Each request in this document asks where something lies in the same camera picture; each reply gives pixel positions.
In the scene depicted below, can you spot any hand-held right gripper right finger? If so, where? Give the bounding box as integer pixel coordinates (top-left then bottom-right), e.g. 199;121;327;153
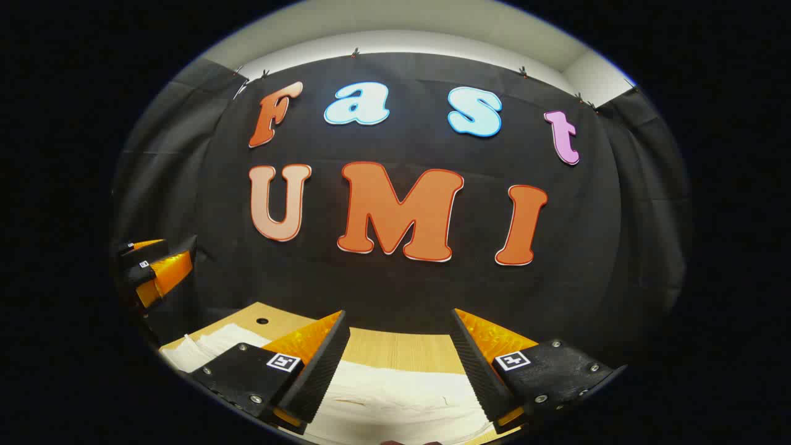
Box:
449;308;628;434

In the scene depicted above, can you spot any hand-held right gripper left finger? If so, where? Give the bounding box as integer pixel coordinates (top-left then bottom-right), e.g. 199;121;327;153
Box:
188;310;351;435

